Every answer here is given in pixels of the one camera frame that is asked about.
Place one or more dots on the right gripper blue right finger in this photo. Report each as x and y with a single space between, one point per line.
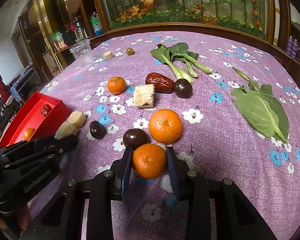
177 170

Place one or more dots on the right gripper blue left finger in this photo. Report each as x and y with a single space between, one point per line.
122 174

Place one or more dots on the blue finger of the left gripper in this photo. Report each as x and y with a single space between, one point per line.
63 145

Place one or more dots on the dark plum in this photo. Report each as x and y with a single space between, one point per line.
183 88
97 130
135 138

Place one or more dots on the large red jujube date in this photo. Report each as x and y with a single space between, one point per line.
46 109

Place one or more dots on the long beige cake piece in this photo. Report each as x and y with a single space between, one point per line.
77 119

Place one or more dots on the red shallow tray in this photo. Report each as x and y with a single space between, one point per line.
30 116

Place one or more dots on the purple floral tablecloth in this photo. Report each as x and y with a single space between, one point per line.
242 121

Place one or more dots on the blue cloth side table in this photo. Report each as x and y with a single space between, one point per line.
29 78

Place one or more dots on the beige cake cube far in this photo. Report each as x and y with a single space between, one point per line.
143 96

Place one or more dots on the person in red coat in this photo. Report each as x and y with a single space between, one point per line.
4 91

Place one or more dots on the small orange tangerine far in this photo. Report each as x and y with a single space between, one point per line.
116 85

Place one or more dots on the clear plastic cup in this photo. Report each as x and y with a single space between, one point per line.
81 52

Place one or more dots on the tiny beige cake piece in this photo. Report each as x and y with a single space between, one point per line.
108 55

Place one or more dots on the large green leaf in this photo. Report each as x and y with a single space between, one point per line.
262 111

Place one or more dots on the green bok choy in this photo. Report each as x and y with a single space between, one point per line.
180 60

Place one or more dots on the small green olive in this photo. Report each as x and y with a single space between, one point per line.
129 51

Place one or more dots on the steel thermos flask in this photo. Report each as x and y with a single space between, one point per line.
79 29

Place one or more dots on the green label water bottle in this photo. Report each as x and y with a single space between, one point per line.
96 23

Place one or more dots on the purple bottles on shelf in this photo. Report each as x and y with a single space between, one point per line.
292 47

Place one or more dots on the flower and bamboo display case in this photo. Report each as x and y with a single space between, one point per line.
254 17

